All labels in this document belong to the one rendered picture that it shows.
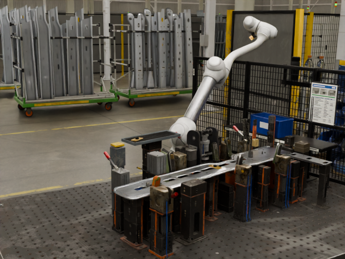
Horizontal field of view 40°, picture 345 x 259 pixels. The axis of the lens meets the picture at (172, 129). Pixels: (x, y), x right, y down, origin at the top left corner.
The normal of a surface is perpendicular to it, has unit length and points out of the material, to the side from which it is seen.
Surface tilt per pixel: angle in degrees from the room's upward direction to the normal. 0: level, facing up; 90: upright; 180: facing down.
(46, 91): 86
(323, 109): 90
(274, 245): 0
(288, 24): 90
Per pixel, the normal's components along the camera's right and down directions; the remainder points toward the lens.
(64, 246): 0.01, -0.97
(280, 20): -0.87, 0.09
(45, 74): 0.42, 0.14
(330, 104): -0.74, 0.15
